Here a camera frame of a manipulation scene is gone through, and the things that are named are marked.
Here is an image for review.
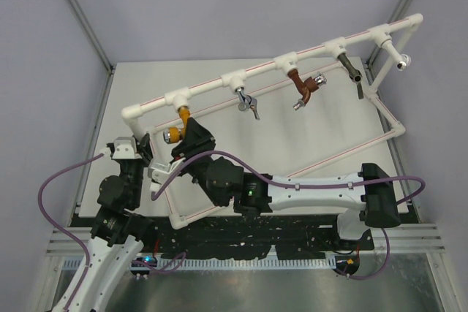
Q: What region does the aluminium front rail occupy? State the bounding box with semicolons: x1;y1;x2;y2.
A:
45;224;445;256

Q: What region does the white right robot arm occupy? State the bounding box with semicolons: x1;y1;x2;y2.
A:
163;118;401;249

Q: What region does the dark grey lever faucet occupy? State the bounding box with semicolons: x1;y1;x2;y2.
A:
337;53;364;99

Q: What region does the aluminium frame post left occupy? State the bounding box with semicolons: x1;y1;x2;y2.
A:
65;0;114;74

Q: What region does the brown water faucet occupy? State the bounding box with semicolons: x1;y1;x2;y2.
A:
287;69;327;111

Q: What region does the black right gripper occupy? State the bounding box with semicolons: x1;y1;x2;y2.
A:
171;115;224;205

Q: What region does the yellow water faucet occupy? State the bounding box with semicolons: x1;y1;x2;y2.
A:
162;106;191;144

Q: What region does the chrome lever faucet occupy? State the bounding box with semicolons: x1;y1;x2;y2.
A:
235;87;260;121

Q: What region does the white slotted cable duct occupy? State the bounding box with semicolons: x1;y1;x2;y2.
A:
62;256;336;272

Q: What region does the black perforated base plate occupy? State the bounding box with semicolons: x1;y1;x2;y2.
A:
143;215;374;260

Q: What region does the white chrome-tipped faucet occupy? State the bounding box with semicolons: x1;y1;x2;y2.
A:
382;41;412;71

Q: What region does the white PVC pipe frame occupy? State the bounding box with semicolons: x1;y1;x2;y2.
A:
120;13;425;230

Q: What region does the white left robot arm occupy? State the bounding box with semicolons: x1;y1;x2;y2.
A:
52;134;156;311

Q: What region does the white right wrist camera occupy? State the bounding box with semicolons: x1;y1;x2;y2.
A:
148;159;184;186

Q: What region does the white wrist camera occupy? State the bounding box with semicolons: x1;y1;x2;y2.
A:
99;137;142;160
148;159;184;186

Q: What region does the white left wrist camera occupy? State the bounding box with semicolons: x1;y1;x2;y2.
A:
99;137;142;160

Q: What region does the aluminium frame post right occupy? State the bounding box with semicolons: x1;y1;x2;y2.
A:
365;0;436;68

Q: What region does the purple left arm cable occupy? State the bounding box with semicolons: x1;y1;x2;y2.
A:
37;153;187;312

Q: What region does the aluminium frame post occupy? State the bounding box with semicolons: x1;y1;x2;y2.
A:
365;0;436;68
65;0;114;74

